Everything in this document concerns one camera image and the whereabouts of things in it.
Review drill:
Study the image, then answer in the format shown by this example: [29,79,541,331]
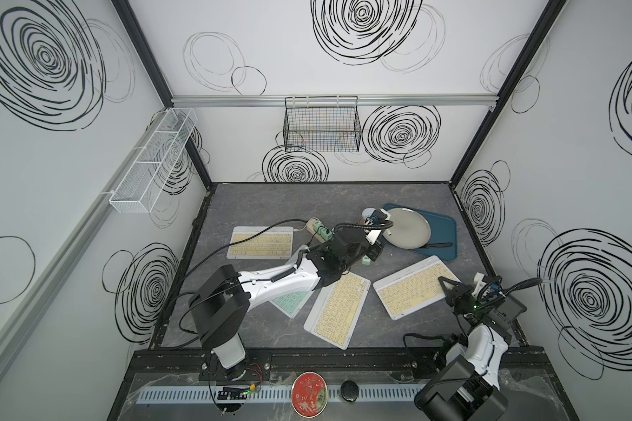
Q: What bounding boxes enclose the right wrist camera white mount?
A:
[472,273,502,302]

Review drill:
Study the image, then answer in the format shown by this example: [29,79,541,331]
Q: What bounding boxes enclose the black round knob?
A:
[340,380,360,403]

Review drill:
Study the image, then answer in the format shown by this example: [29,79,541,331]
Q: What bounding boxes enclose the black wire basket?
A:
[282,96,363,153]

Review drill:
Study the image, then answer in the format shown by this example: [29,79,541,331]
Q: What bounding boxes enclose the grey round plate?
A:
[383,208,432,250]

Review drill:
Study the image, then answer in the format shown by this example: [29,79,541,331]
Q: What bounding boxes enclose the black utensil on tray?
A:
[418,242,454,249]

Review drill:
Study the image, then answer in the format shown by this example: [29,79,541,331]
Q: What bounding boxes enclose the mint green wireless keyboard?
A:
[270,291,314,319]

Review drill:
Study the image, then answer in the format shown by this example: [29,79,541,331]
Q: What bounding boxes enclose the teal tray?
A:
[383,203,458,261]

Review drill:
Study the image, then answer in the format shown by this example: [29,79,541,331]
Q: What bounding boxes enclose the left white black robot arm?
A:
[189,224,390,371]

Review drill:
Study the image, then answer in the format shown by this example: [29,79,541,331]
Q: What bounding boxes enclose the far left yellow keyboard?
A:
[226,226,294,260]

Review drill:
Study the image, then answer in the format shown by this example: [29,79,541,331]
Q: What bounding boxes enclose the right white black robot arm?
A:
[414,274,526,420]

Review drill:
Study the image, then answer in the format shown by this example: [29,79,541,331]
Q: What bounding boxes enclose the yellow wireless keyboard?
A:
[304,274,371,350]
[372,256,459,321]

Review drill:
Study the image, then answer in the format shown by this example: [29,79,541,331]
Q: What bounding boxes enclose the cream power strip red sockets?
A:
[307,218,333,243]

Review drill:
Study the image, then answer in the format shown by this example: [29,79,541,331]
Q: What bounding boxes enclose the black power strip cable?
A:
[181,218,309,280]

